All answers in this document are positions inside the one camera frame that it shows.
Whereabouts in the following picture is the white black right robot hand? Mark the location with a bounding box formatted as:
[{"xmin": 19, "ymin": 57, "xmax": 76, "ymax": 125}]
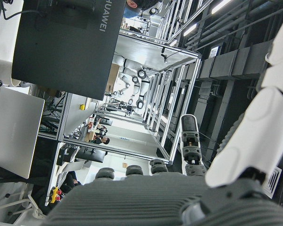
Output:
[{"xmin": 44, "ymin": 14, "xmax": 283, "ymax": 226}]

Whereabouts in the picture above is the small black monitor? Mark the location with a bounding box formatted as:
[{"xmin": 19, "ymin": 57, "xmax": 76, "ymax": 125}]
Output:
[{"xmin": 74, "ymin": 145, "xmax": 107, "ymax": 163}]

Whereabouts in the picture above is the seated person in black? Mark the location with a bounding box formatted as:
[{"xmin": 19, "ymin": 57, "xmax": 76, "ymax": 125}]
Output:
[{"xmin": 94, "ymin": 136, "xmax": 110, "ymax": 145}]

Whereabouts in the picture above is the yellow emergency stop box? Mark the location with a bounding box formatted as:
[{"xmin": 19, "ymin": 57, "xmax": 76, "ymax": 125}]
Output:
[{"xmin": 49, "ymin": 186, "xmax": 62, "ymax": 204}]

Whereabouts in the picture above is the white metal stand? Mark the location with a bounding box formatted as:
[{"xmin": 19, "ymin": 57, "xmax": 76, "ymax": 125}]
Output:
[{"xmin": 0, "ymin": 193, "xmax": 49, "ymax": 226}]

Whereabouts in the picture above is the brown cardboard box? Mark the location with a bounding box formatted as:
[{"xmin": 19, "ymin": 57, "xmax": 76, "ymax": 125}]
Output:
[{"xmin": 105, "ymin": 63, "xmax": 120, "ymax": 94}]

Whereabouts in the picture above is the silver laptop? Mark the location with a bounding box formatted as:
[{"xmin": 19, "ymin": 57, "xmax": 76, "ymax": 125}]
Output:
[{"xmin": 0, "ymin": 87, "xmax": 45, "ymax": 180}]

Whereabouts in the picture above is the white air vent grille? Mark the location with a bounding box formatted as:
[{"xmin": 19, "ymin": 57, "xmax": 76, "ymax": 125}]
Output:
[{"xmin": 266, "ymin": 166, "xmax": 283, "ymax": 200}]

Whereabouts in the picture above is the black Huawei monitor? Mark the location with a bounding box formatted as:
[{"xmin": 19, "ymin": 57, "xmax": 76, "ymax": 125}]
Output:
[{"xmin": 11, "ymin": 0, "xmax": 127, "ymax": 101}]

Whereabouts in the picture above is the ceiling strip light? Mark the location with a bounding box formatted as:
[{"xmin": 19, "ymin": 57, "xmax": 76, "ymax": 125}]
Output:
[
  {"xmin": 183, "ymin": 23, "xmax": 199, "ymax": 37},
  {"xmin": 211, "ymin": 0, "xmax": 232, "ymax": 15}
]

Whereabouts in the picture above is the person in blue shirt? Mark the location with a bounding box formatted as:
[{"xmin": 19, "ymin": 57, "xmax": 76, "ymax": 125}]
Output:
[{"xmin": 123, "ymin": 0, "xmax": 164, "ymax": 19}]

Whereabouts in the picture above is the aluminium frame enclosure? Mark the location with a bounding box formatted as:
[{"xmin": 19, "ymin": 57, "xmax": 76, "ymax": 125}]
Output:
[{"xmin": 58, "ymin": 32, "xmax": 202, "ymax": 165}]

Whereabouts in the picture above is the grey ventilation duct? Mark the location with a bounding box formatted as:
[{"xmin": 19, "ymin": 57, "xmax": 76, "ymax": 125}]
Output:
[{"xmin": 198, "ymin": 46, "xmax": 269, "ymax": 81}]

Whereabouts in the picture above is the black monitor cable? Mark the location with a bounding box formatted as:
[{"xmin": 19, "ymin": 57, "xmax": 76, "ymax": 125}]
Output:
[{"xmin": 0, "ymin": 0, "xmax": 42, "ymax": 21}]

